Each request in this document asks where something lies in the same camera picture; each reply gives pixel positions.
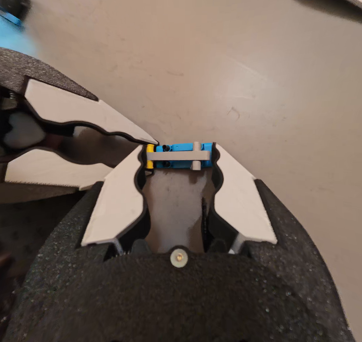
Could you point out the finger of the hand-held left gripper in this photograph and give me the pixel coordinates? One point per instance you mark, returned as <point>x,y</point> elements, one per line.
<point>84,109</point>
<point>56,172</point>

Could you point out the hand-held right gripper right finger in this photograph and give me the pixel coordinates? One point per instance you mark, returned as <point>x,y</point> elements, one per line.
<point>243,206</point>

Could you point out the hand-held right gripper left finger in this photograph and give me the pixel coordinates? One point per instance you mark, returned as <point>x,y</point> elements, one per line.
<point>113,206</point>

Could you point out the short grey connector piece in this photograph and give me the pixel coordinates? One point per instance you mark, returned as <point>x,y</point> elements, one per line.
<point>197,146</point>

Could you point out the long grey building beam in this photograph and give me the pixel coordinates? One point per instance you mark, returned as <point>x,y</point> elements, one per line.
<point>175,155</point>

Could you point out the blue panel with black pins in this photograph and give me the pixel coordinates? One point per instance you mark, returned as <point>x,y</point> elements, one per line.
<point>181,147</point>

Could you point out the partly built toy robot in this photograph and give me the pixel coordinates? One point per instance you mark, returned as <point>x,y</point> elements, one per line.
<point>11,2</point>

